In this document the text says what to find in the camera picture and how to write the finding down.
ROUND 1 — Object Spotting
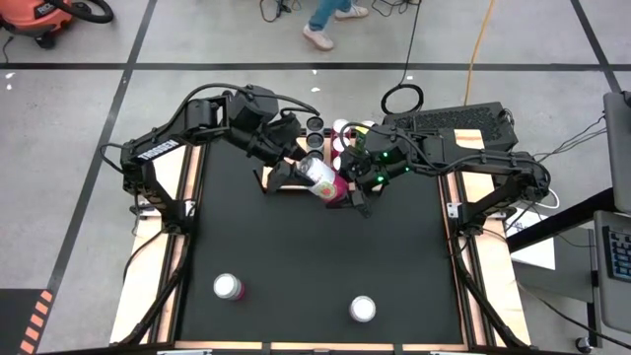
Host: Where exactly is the black perforated computer case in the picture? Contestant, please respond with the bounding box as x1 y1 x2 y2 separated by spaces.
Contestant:
381 101 520 152

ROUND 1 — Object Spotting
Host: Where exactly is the person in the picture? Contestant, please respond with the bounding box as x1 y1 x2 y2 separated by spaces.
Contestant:
301 0 370 52

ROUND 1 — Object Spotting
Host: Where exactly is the black mat with orange stripes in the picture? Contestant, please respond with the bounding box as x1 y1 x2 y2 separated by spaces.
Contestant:
0 288 56 355

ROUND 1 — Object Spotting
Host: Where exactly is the orange shop vacuum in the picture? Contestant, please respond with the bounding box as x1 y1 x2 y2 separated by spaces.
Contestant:
0 0 75 50

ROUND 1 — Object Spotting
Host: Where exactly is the pink and silver can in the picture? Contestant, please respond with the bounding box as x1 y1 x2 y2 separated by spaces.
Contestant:
212 272 246 302
298 155 350 204
348 295 378 324

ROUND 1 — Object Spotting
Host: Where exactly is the black table mat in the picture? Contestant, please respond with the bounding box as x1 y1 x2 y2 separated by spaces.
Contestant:
176 133 465 345

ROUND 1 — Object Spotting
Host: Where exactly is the yellow cable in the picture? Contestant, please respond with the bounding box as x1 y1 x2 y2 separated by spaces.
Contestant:
462 0 497 107

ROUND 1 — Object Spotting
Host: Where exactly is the black cable with coil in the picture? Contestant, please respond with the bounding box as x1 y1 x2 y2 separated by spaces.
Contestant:
380 0 426 116

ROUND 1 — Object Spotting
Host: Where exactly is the white cable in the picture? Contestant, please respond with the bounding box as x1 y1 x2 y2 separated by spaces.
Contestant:
541 189 562 211

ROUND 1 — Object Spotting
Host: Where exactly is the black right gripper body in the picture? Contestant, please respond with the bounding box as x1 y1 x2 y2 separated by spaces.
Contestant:
342 125 420 191

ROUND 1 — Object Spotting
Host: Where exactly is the grey keyboard console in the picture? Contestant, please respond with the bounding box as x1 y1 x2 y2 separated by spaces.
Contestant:
593 210 631 335

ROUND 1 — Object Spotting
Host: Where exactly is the wooden shelf with black legs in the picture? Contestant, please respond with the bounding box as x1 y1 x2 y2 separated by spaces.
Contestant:
251 136 385 194

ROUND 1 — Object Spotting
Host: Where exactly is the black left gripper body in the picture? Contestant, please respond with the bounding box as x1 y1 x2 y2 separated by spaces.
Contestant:
241 110 310 167

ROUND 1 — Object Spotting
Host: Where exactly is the black bar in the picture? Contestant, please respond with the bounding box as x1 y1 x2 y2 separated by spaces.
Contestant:
506 186 631 253

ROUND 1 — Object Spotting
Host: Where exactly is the white paper sheet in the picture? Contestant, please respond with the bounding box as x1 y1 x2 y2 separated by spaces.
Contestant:
505 206 558 271

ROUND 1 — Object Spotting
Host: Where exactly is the grey monitor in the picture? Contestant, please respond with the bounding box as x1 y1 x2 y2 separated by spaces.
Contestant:
602 90 631 216

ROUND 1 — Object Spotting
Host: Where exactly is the black cable with plug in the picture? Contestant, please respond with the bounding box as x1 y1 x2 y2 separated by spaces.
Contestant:
254 0 302 25

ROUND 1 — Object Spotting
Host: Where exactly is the black vacuum hose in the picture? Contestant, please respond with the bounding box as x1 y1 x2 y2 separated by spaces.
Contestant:
46 0 115 26

